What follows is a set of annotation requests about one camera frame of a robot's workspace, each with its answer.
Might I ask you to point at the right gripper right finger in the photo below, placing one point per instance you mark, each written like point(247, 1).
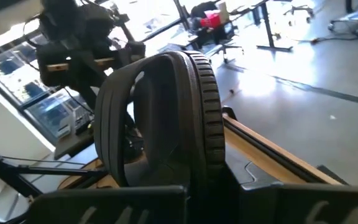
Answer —
point(306, 205)

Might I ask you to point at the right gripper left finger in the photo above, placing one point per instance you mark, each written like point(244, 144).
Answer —
point(104, 207)

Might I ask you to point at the black rubber slide sandal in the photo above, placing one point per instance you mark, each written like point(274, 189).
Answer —
point(210, 124)

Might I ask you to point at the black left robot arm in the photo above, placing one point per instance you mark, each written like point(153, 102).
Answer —
point(73, 71)

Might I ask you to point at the office chair base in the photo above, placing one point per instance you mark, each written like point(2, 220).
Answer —
point(225, 51)

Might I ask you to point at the black background desk leg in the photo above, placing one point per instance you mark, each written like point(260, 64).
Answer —
point(268, 28)

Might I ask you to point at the red box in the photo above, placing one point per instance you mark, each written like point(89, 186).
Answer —
point(211, 20)

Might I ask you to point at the black aluminium table frame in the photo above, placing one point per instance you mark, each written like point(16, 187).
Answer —
point(275, 153)

